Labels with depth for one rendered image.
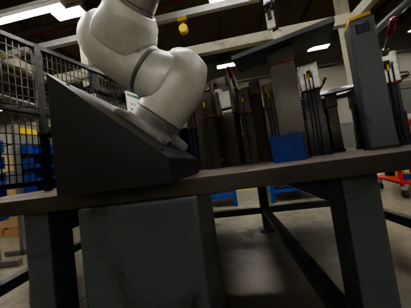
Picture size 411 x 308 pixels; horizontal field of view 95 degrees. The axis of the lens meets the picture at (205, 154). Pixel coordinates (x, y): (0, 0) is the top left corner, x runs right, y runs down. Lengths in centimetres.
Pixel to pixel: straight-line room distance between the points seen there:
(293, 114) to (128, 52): 60
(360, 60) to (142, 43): 70
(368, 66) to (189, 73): 60
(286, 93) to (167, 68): 47
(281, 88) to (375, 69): 29
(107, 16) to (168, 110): 27
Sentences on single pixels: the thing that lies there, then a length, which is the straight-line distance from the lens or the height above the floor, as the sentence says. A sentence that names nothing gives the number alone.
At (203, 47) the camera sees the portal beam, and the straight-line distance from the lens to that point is 498.
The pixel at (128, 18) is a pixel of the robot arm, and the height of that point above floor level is 111.
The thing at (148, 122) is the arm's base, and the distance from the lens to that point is 55.
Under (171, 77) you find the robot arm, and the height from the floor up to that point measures 98.
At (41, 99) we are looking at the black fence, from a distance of 145.
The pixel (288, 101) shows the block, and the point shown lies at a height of 93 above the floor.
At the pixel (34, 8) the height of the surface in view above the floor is 323.
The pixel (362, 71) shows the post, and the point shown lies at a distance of 87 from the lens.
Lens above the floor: 73
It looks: 3 degrees up
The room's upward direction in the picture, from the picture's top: 8 degrees counter-clockwise
